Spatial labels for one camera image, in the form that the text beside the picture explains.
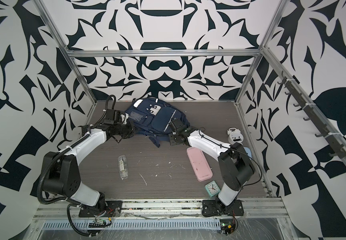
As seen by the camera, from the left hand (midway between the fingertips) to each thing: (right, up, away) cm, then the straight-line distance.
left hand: (140, 125), depth 87 cm
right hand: (+19, -7, +2) cm, 20 cm away
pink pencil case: (+34, -23, -2) cm, 42 cm away
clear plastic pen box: (-10, -23, 0) cm, 25 cm away
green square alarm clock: (+39, -33, -8) cm, 52 cm away
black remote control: (-41, -3, +14) cm, 43 cm away
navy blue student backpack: (+5, +4, +12) cm, 14 cm away
